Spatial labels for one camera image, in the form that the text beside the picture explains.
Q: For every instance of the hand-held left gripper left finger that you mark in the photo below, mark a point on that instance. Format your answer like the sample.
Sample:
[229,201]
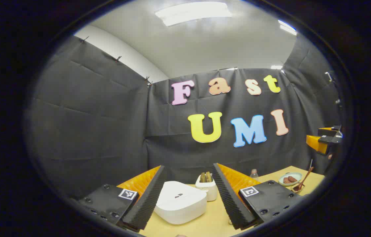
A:
[147,200]

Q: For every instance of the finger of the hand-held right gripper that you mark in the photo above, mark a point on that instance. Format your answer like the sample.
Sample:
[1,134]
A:
[317,144]
[330,132]

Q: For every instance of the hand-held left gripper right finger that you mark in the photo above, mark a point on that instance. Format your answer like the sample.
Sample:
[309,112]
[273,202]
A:
[229,199]

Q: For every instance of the white rice cooker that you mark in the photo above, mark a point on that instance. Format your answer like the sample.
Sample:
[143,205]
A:
[180,202]

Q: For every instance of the brown wooden spoon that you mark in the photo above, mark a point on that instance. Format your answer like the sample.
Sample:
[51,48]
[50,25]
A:
[304,178]

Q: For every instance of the white toaster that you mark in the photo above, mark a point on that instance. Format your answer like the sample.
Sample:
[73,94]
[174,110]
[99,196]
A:
[209,191]

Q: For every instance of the brown toast slice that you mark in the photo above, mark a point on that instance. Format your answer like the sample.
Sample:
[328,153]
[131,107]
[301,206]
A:
[202,177]
[208,176]

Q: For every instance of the clear plastic bottle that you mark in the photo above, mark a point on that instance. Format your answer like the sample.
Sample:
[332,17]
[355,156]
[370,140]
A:
[254,174]

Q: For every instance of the green plate with brown food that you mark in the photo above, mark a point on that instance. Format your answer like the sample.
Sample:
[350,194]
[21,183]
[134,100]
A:
[290,179]

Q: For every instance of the black backdrop cloth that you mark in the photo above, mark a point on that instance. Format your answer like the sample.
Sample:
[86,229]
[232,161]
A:
[106,125]

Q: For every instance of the small ceiling light panel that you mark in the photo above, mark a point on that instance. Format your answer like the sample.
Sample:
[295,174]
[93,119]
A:
[287,27]

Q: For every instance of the black binder clip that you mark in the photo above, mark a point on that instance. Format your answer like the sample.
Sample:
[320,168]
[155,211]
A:
[118,59]
[84,39]
[147,80]

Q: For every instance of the large ceiling light panel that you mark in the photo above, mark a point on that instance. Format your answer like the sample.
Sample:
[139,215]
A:
[192,12]

